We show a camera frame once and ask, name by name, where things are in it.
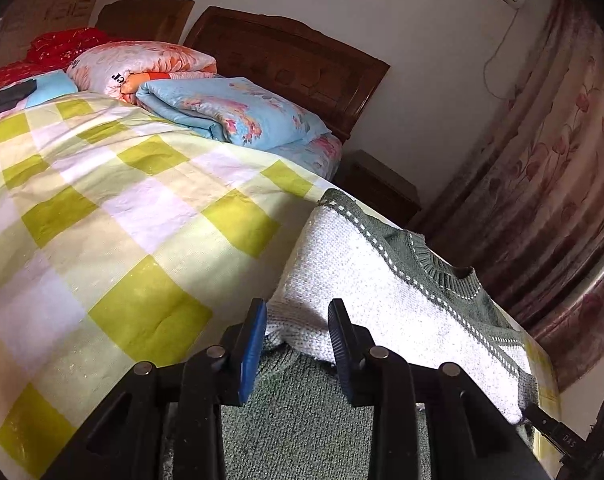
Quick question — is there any wooden board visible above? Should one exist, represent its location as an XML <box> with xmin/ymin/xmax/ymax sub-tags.
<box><xmin>95</xmin><ymin>0</ymin><xmax>196</xmax><ymax>44</ymax></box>

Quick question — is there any white and green knit sweater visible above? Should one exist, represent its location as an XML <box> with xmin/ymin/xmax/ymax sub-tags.
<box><xmin>162</xmin><ymin>188</ymin><xmax>539</xmax><ymax>480</ymax></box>

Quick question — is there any blue floral folded quilt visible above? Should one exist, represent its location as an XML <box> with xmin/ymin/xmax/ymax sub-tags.
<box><xmin>134</xmin><ymin>77</ymin><xmax>333</xmax><ymax>152</ymax></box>

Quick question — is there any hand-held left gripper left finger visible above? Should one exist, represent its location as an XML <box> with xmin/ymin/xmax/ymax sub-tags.
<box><xmin>41</xmin><ymin>298</ymin><xmax>268</xmax><ymax>480</ymax></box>

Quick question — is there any air conditioner power cable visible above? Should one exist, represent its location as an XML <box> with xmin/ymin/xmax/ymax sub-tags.
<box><xmin>483</xmin><ymin>6</ymin><xmax>523</xmax><ymax>98</ymax></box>

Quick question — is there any pink floral folded quilt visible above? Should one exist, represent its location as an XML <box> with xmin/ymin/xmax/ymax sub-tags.
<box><xmin>66</xmin><ymin>42</ymin><xmax>219</xmax><ymax>106</ymax></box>

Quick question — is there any pink floral curtain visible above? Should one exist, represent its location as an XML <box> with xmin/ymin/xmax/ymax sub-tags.
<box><xmin>407</xmin><ymin>0</ymin><xmax>604</xmax><ymax>391</ymax></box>

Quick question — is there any wooden nightstand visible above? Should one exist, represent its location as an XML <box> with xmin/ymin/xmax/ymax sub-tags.
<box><xmin>333</xmin><ymin>150</ymin><xmax>423</xmax><ymax>228</ymax></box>

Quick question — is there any wooden headboard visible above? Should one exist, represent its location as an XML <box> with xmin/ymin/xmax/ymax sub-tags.
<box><xmin>183</xmin><ymin>6</ymin><xmax>392</xmax><ymax>145</ymax></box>

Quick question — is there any dark grey cloth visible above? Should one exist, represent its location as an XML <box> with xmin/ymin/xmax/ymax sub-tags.
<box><xmin>0</xmin><ymin>79</ymin><xmax>38</xmax><ymax>109</ymax></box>

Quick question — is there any yellow checkered bed sheet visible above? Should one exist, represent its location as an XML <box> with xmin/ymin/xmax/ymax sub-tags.
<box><xmin>0</xmin><ymin>91</ymin><xmax>563</xmax><ymax>480</ymax></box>

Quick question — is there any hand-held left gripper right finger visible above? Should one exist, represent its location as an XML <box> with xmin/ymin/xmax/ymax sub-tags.
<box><xmin>328</xmin><ymin>298</ymin><xmax>553</xmax><ymax>480</ymax></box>

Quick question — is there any red patterned blanket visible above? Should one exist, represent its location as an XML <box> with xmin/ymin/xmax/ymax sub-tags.
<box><xmin>0</xmin><ymin>27</ymin><xmax>114</xmax><ymax>101</ymax></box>

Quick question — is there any cardboard sheet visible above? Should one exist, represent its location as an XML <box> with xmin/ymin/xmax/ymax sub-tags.
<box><xmin>0</xmin><ymin>0</ymin><xmax>117</xmax><ymax>56</ymax></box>

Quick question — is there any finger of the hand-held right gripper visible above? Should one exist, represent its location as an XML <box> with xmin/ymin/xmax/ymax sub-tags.
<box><xmin>523</xmin><ymin>402</ymin><xmax>589</xmax><ymax>461</ymax></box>

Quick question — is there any light blue pillow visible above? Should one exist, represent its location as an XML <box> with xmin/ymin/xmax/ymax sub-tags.
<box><xmin>24</xmin><ymin>69</ymin><xmax>79</xmax><ymax>110</ymax></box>

